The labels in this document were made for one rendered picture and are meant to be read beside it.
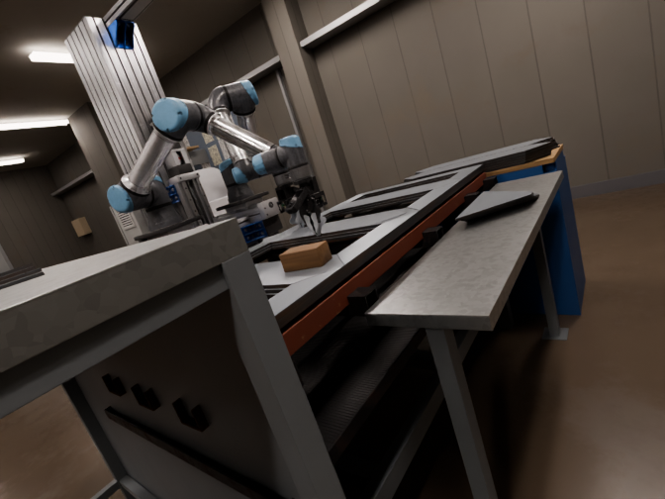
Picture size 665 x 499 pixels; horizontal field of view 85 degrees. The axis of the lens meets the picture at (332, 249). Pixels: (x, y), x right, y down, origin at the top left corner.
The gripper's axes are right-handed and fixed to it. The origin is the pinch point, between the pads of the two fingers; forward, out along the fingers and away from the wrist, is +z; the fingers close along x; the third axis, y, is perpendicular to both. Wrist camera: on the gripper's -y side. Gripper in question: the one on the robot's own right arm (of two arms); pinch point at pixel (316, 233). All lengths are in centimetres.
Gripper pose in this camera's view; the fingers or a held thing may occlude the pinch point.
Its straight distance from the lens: 133.0
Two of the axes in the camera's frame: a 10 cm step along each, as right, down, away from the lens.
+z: 3.1, 9.3, 2.2
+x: -7.6, 1.0, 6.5
